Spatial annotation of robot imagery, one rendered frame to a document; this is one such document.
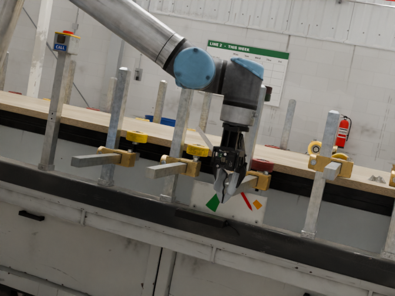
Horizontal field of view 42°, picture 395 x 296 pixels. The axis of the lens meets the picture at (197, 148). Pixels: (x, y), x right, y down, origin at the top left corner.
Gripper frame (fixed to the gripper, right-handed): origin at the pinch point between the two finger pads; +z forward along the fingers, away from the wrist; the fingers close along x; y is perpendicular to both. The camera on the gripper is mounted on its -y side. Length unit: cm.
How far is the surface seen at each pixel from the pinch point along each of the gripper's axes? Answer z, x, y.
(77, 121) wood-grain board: -7, -79, -52
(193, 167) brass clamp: -1.5, -21.2, -34.3
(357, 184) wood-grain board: -6, 32, -52
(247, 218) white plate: 11.0, 0.6, -34.4
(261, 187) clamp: -0.3, 3.3, -34.4
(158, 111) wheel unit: -14, -83, -144
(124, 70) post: -30, -54, -35
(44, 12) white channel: -59, -161, -131
